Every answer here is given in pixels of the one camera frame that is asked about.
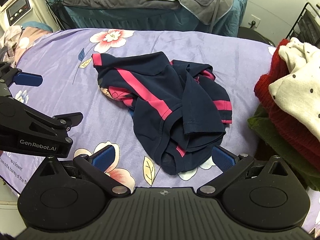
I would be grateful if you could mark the metal pole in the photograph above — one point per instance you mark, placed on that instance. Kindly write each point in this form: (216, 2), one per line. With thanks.
(217, 5)

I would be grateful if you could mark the navy pink striped shirt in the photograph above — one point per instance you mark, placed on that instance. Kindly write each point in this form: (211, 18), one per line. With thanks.
(155, 97)

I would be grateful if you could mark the red knit sweater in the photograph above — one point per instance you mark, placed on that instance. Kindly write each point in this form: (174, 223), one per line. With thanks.
(273, 120)

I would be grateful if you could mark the white appliance with control panel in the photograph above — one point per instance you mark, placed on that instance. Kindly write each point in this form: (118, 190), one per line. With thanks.
(21, 6)

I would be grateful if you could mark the white wall socket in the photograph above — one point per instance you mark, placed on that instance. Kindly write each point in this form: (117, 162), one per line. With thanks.
(255, 21)

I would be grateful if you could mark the black chair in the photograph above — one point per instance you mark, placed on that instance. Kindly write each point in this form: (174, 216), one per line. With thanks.
(252, 35)

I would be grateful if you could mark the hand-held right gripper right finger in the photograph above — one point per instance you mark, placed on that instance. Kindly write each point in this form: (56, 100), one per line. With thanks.
(223, 158)

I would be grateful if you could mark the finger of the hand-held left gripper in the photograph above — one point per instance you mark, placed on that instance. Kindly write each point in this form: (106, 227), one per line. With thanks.
(28, 79)
(63, 120)

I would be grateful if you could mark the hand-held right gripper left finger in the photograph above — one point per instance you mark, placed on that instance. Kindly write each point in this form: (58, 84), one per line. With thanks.
(104, 158)

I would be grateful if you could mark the white dotted garment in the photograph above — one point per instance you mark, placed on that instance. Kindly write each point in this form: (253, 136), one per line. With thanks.
(295, 97)

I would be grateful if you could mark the plaid cloth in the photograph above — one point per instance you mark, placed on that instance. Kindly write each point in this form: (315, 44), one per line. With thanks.
(9, 38)

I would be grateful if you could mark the green fuzzy garment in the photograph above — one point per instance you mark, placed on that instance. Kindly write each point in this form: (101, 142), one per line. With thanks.
(272, 137)

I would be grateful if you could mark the purple floral bed sheet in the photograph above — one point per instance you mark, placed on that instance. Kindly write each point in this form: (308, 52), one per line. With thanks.
(62, 55)

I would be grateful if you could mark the teal bed skirt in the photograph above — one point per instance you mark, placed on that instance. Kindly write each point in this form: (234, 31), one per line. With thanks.
(140, 18)

